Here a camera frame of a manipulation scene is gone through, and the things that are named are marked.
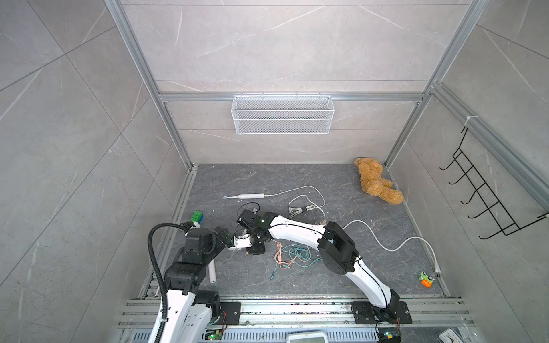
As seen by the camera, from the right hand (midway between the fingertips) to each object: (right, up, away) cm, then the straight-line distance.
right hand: (252, 246), depth 90 cm
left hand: (-9, +9, -13) cm, 18 cm away
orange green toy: (+68, -10, -10) cm, 69 cm away
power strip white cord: (+78, -7, -2) cm, 78 cm away
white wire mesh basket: (+12, +60, +11) cm, 62 cm away
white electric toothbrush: (-3, +21, +15) cm, 26 cm away
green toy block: (-26, +12, +6) cm, 29 cm away
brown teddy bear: (+54, +27, +5) cm, 60 cm away
